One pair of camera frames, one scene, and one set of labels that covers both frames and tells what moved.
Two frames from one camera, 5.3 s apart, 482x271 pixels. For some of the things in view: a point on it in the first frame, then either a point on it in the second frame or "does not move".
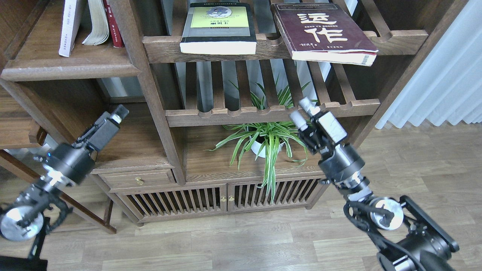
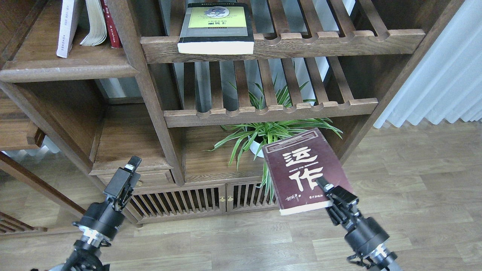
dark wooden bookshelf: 211,89 does not move
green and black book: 220,28 does not move
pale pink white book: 70,22 does not move
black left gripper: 70,164 to 102,220
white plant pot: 256,147 does not move
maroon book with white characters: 319,32 to 295,163
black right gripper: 340,163 to 363,235
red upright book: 117,38 does not move
